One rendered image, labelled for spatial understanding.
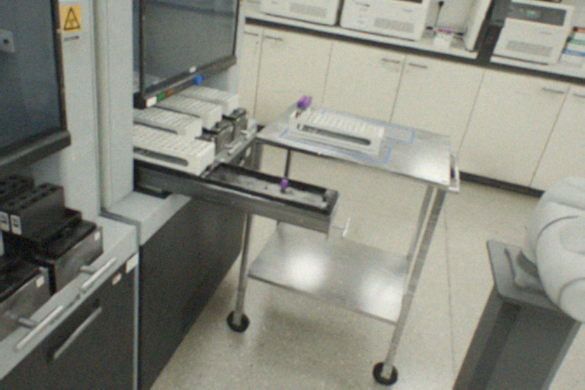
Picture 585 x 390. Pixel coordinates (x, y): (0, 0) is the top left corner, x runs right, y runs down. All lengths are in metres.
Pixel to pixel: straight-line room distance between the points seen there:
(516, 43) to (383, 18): 0.85
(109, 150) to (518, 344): 1.10
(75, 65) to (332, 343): 1.41
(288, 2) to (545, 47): 1.68
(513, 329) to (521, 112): 2.31
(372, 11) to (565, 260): 2.56
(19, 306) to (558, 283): 0.95
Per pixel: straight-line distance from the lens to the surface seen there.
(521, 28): 3.40
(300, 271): 1.81
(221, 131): 1.52
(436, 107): 3.45
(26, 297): 0.92
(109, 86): 1.10
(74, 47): 1.00
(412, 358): 2.03
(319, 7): 3.41
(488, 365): 1.46
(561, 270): 1.05
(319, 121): 1.51
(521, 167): 3.64
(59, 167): 1.05
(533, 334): 1.38
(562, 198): 1.23
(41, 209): 1.00
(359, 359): 1.95
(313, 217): 1.13
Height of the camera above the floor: 1.37
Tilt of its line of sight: 25 degrees down
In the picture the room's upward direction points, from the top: 9 degrees clockwise
